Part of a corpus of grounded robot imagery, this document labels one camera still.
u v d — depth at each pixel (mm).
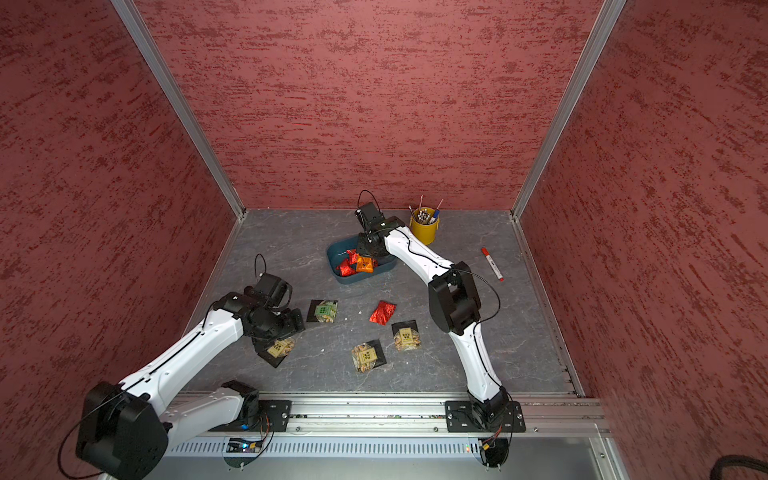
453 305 561
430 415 759
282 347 852
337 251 1041
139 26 725
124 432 388
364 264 921
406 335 874
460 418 738
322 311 923
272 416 742
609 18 719
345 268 981
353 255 1037
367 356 834
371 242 699
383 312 896
